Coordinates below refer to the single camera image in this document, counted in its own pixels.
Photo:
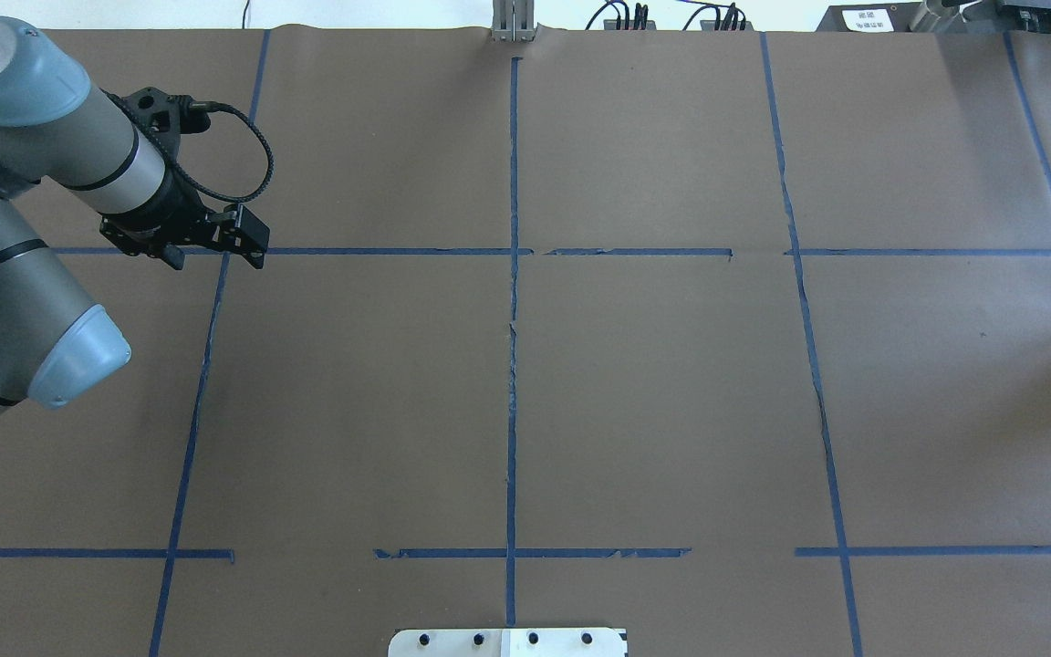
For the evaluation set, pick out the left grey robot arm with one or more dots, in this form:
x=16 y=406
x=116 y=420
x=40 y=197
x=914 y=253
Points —
x=119 y=156

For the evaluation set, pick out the aluminium frame post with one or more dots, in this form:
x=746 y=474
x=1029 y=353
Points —
x=513 y=21

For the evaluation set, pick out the brown paper table cover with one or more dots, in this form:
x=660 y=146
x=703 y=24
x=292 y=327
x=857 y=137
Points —
x=739 y=343

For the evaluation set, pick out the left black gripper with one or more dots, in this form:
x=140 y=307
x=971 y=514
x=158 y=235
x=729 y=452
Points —
x=175 y=209

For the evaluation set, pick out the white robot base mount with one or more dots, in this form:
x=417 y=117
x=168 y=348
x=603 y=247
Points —
x=545 y=641

